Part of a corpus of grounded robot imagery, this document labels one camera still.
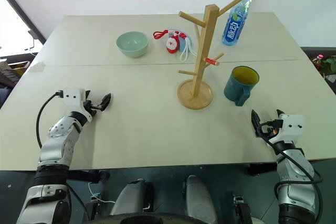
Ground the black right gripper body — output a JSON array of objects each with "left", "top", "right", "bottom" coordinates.
[{"left": 258, "top": 119, "right": 285, "bottom": 141}]

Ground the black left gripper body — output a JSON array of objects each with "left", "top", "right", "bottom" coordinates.
[{"left": 82, "top": 99, "right": 103, "bottom": 120}]

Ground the wooden mug tree stand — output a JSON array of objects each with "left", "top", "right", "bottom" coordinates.
[{"left": 176, "top": 0, "right": 247, "bottom": 110}]

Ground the blue mug yellow inside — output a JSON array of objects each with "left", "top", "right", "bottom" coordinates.
[{"left": 223, "top": 66, "right": 260, "bottom": 107}]

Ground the light green bowl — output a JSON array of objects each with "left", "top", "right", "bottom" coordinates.
[{"left": 115, "top": 31, "right": 150, "bottom": 59}]

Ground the red-capped bottle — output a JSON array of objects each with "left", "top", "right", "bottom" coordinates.
[{"left": 311, "top": 54, "right": 326, "bottom": 72}]

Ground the brown cardboard box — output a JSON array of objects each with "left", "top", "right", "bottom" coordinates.
[{"left": 0, "top": 60, "right": 30, "bottom": 89}]

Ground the red white knitted pouch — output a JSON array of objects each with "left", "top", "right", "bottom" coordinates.
[{"left": 153, "top": 29, "right": 187, "bottom": 55}]

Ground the blue-capped plastic drink bottle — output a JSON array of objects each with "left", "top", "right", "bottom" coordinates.
[{"left": 222, "top": 0, "right": 253, "bottom": 47}]

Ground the silver robot right leg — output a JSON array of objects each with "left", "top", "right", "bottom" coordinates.
[{"left": 183, "top": 175, "right": 218, "bottom": 224}]

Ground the silver robot leg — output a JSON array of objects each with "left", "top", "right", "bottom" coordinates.
[
  {"left": 183, "top": 175, "right": 218, "bottom": 224},
  {"left": 109, "top": 178, "right": 154, "bottom": 217}
]

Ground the silver robot left leg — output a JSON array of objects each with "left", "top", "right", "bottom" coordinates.
[{"left": 109, "top": 178, "right": 154, "bottom": 217}]

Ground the red white blue toy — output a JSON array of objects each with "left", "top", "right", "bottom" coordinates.
[{"left": 168, "top": 28, "right": 198, "bottom": 62}]

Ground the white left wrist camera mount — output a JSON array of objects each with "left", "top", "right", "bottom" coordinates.
[{"left": 62, "top": 87, "right": 93, "bottom": 123}]

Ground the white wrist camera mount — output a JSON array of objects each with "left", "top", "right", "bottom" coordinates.
[
  {"left": 62, "top": 87, "right": 93, "bottom": 123},
  {"left": 269, "top": 113, "right": 305, "bottom": 144}
]

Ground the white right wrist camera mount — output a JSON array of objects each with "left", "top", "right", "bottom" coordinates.
[{"left": 269, "top": 113, "right": 305, "bottom": 144}]

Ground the black table bracket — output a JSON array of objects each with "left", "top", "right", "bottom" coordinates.
[
  {"left": 67, "top": 169, "right": 110, "bottom": 184},
  {"left": 246, "top": 163, "right": 278, "bottom": 177}
]

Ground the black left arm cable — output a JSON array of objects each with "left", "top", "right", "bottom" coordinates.
[{"left": 36, "top": 91, "right": 65, "bottom": 148}]

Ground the thin white cable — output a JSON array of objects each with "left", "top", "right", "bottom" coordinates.
[{"left": 87, "top": 181, "right": 117, "bottom": 205}]

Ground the dark window frame bar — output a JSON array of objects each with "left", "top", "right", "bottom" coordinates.
[{"left": 0, "top": 0, "right": 47, "bottom": 44}]

